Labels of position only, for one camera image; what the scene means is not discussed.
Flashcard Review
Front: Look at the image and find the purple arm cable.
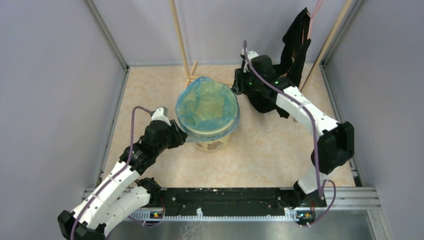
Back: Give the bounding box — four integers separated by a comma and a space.
242, 40, 337, 227
69, 105, 155, 240

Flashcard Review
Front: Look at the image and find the yellow paper trash bin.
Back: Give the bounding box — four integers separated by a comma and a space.
180, 121, 239, 152

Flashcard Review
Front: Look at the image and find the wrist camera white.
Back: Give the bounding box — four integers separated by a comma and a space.
240, 51, 259, 73
151, 106, 171, 126

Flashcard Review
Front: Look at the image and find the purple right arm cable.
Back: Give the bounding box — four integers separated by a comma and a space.
242, 40, 337, 227

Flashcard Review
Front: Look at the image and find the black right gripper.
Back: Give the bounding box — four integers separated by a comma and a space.
231, 67, 263, 96

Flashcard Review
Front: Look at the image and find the blue plastic trash bag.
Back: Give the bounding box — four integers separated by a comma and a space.
175, 76, 240, 132

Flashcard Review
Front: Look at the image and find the white slotted cable duct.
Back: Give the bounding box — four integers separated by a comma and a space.
129, 208, 299, 222

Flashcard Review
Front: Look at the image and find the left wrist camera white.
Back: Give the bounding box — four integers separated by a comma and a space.
151, 106, 171, 126

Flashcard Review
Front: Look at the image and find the pink hanger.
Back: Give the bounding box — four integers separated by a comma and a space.
307, 0, 323, 40

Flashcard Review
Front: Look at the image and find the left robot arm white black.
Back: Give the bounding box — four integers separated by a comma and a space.
57, 120, 188, 240

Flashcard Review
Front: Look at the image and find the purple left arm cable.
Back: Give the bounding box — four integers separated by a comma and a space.
69, 105, 155, 240

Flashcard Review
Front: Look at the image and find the wooden drying rack frame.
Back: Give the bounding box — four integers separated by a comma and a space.
169, 0, 354, 94

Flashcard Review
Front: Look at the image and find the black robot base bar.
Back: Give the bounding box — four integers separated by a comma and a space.
142, 187, 327, 217

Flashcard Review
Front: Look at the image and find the black cloth garment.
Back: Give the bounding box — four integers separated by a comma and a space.
247, 8, 311, 119

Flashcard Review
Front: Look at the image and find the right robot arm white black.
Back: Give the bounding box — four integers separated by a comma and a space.
231, 51, 355, 206

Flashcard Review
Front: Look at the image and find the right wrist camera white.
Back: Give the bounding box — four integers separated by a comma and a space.
240, 51, 259, 73

